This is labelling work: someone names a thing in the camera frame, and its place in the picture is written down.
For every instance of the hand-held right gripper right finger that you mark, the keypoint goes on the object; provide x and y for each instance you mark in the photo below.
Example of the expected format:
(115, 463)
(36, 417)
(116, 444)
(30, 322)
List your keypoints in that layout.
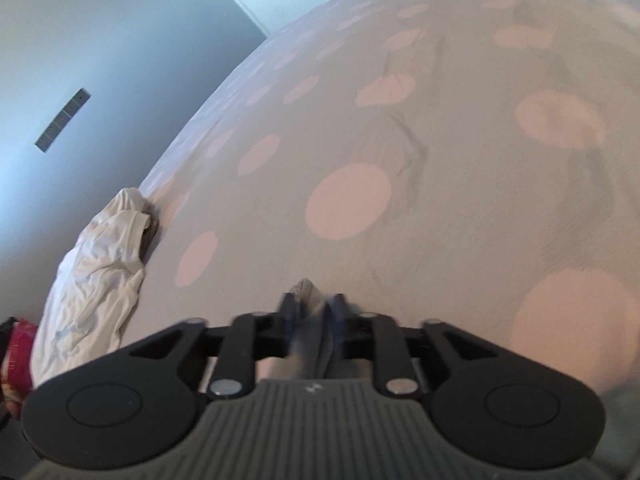
(339, 322)

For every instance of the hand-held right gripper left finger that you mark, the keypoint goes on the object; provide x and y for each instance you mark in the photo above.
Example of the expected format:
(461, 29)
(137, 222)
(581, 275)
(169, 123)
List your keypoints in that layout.
(291, 325)

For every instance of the grey wall switch panel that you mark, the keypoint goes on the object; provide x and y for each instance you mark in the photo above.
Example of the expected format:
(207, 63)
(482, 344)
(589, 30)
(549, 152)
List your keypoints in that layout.
(62, 120)

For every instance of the grey pink-dotted bed cover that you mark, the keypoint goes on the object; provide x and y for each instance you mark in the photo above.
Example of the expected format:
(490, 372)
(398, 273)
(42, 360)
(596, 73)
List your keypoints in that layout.
(450, 185)

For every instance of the grey shirt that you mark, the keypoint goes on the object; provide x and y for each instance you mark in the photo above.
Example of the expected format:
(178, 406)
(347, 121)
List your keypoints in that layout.
(310, 340)

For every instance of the white garment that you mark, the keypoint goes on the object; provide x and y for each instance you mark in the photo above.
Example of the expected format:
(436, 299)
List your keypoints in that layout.
(90, 285)

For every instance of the red pink patterned cloth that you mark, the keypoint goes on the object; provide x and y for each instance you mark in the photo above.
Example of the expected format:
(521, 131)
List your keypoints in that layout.
(20, 355)

